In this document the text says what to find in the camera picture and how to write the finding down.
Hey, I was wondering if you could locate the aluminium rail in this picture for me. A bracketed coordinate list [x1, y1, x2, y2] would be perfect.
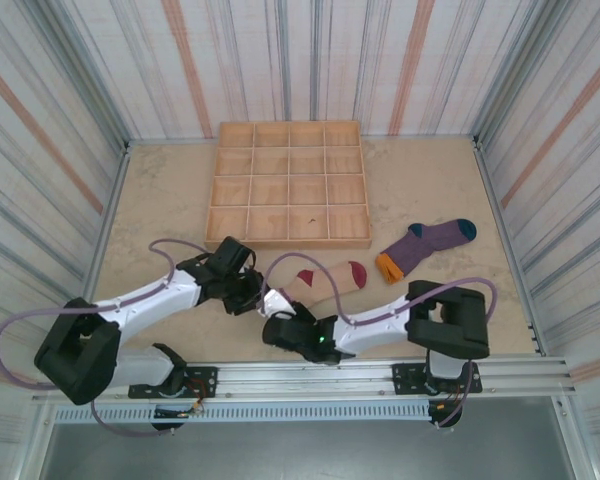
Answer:
[32, 355, 579, 404]

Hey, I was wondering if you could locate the beige sock with red toe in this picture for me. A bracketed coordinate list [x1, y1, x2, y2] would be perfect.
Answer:
[274, 259, 369, 311]

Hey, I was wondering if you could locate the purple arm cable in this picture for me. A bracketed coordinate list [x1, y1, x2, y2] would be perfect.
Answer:
[0, 238, 212, 439]
[260, 252, 499, 429]

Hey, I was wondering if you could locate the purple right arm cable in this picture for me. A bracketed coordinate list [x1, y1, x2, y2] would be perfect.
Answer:
[260, 252, 499, 429]

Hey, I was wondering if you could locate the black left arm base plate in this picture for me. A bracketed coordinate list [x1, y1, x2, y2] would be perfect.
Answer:
[128, 366, 219, 401]

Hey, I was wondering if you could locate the wooden compartment tray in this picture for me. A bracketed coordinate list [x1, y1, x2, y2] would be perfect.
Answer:
[203, 121, 372, 251]

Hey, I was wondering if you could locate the slotted grey cable duct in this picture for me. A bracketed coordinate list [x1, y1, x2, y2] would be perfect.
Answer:
[49, 402, 434, 425]

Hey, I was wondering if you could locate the grey metal panel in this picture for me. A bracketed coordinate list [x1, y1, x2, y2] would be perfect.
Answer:
[39, 423, 576, 480]

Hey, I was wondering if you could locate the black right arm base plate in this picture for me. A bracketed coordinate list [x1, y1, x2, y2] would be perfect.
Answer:
[390, 360, 481, 397]

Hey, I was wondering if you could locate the aluminium frame bar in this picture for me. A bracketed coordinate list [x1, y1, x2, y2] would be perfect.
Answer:
[472, 134, 547, 357]
[82, 141, 132, 301]

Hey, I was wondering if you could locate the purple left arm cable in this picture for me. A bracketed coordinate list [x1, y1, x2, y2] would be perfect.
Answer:
[0, 238, 212, 439]

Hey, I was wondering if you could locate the purple sock with teal toe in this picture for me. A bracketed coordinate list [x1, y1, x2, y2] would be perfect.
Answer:
[375, 217, 478, 286]

